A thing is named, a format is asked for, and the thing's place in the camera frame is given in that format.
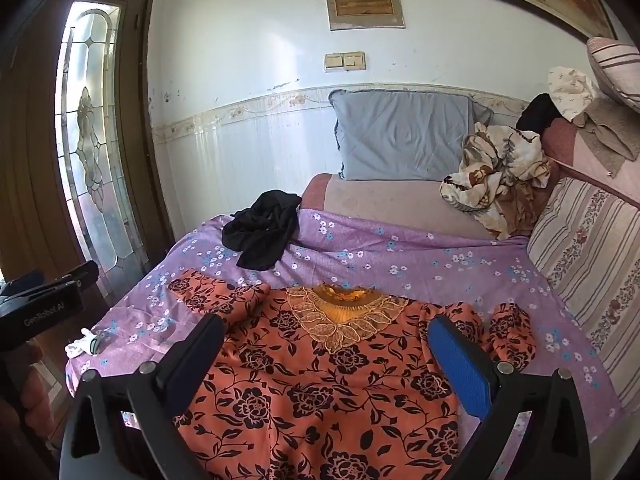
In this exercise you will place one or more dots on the white printed cloth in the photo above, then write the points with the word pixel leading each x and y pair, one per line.
pixel 570 90

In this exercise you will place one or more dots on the purple floral bed sheet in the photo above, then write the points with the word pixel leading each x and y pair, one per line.
pixel 425 265

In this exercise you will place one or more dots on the striped floral long pillow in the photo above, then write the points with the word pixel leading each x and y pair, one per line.
pixel 590 270

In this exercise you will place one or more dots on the brown towel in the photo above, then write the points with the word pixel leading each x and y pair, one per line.
pixel 607 130

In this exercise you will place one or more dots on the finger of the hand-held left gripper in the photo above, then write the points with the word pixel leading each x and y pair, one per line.
pixel 85 272

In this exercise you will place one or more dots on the orange black floral garment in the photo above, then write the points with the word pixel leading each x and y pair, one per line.
pixel 310 390

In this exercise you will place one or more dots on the pink blanket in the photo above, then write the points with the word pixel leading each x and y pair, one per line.
pixel 575 155

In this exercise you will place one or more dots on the black crumpled garment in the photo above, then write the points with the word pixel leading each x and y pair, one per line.
pixel 265 230

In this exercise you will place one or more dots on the white sock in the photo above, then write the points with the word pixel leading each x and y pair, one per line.
pixel 82 344

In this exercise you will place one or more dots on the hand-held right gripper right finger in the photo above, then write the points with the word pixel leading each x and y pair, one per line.
pixel 460 365

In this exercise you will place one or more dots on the beige light switch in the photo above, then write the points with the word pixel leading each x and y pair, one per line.
pixel 345 61

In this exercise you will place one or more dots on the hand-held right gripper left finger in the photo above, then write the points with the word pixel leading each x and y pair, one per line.
pixel 196 352

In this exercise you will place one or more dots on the cream brown floral cloth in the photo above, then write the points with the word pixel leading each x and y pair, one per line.
pixel 495 180

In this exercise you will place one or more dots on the pink striped cushion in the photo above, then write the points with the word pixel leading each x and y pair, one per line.
pixel 617 67

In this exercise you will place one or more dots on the dark cloth bundle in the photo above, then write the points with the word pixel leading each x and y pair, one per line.
pixel 537 112

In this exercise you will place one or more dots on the wooden stained glass door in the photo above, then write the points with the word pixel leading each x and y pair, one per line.
pixel 90 135

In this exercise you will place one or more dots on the small framed wall plaque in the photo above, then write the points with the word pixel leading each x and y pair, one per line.
pixel 365 6

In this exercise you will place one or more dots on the grey blue pillow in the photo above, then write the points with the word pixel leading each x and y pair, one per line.
pixel 400 135

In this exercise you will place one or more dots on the beige mattress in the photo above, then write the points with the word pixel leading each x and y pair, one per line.
pixel 380 205

